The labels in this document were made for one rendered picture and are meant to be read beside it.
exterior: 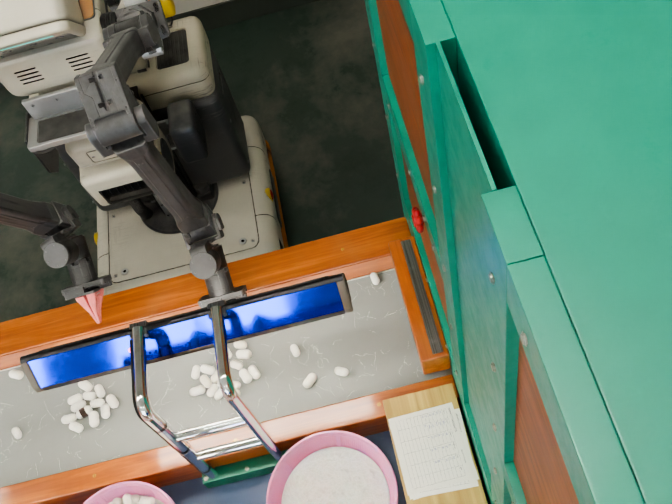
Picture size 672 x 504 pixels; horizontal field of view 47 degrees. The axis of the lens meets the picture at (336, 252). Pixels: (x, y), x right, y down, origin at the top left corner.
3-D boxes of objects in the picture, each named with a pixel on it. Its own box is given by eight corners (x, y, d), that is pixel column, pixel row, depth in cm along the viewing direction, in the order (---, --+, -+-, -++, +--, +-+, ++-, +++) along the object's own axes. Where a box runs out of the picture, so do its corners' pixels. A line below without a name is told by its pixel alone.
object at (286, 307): (37, 356, 152) (18, 340, 146) (346, 276, 149) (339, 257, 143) (37, 393, 148) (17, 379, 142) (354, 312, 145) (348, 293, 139)
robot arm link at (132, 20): (143, 9, 171) (120, 18, 172) (133, 12, 162) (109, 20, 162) (160, 50, 174) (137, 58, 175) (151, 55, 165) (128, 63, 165)
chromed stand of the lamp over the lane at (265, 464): (200, 408, 181) (122, 322, 143) (283, 387, 180) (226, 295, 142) (208, 488, 170) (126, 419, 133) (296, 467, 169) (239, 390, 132)
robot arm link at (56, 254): (70, 203, 178) (41, 224, 180) (47, 208, 167) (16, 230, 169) (100, 246, 179) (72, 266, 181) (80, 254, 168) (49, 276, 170)
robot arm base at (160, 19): (159, -3, 177) (108, 11, 177) (152, -1, 169) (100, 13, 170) (171, 35, 180) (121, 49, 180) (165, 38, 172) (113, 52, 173)
